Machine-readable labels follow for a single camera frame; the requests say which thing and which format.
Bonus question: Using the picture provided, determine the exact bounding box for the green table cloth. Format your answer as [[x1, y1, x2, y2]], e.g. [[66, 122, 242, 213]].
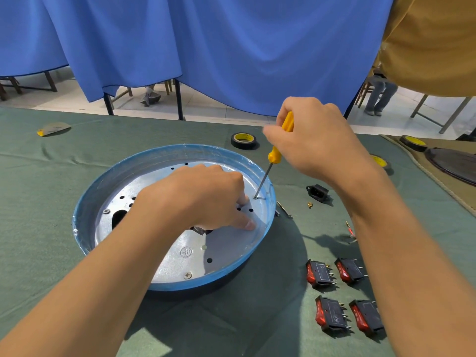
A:
[[0, 106, 476, 357]]

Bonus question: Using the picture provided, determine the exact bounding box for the person's left hand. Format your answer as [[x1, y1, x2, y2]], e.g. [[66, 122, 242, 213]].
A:
[[139, 163, 258, 236]]

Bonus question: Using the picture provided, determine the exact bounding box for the blue round pan housing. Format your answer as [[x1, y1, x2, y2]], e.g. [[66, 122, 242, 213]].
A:
[[72, 144, 277, 293]]

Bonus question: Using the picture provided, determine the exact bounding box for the blue curtain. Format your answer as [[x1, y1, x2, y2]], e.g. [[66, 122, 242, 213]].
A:
[[0, 0, 395, 118]]

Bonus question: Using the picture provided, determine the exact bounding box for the black red rocker switch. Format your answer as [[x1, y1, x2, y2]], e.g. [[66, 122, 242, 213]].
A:
[[305, 259, 337, 288], [334, 257, 368, 285], [315, 295, 352, 332], [348, 299, 386, 337]]

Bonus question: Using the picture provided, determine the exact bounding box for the silver round metal plate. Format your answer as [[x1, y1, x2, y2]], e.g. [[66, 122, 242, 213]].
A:
[[94, 162, 269, 284]]

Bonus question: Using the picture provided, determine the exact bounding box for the olive green mat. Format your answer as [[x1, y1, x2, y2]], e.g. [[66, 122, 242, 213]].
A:
[[379, 134, 476, 217]]

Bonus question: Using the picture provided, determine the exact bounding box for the black tape roll yellow core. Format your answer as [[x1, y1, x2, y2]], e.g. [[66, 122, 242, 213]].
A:
[[369, 154, 393, 175], [231, 132, 260, 150], [399, 135, 428, 153]]

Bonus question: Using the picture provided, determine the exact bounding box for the wooden chair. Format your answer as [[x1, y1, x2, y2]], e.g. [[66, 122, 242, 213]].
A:
[[0, 70, 59, 101], [354, 81, 373, 109], [109, 87, 134, 110]]

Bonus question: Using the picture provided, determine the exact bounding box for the long silver bolt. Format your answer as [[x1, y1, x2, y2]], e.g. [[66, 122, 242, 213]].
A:
[[275, 201, 293, 220]]

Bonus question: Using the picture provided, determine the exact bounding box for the yellow handled screwdriver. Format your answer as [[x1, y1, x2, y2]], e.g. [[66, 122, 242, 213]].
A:
[[254, 111, 295, 200]]

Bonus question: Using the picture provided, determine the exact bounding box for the grey yellow sandpaper piece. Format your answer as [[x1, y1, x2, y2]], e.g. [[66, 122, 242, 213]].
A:
[[37, 122, 71, 137]]

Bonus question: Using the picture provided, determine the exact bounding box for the mustard yellow cloth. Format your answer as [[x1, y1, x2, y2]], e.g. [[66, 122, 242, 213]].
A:
[[373, 0, 476, 98]]

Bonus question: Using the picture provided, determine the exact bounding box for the black power inlet socket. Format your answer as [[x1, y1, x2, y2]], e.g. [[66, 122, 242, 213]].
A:
[[306, 184, 334, 205]]

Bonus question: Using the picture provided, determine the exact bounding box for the person's right hand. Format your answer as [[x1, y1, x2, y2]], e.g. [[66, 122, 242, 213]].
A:
[[262, 96, 377, 191]]

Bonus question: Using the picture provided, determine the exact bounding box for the dark round pan lid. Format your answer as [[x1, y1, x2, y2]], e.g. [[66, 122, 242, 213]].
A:
[[424, 147, 476, 187]]

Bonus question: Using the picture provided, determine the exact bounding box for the red wire terminal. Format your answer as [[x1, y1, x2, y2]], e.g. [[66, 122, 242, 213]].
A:
[[343, 220, 358, 244]]

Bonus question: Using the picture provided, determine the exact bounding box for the person's left forearm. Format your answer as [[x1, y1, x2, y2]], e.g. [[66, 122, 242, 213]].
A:
[[0, 189, 196, 357]]

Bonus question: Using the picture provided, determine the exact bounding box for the person's right forearm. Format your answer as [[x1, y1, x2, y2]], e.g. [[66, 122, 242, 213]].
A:
[[330, 160, 476, 357]]

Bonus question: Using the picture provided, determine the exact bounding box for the grey metal table frame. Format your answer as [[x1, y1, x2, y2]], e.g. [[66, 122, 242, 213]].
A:
[[410, 94, 473, 135]]

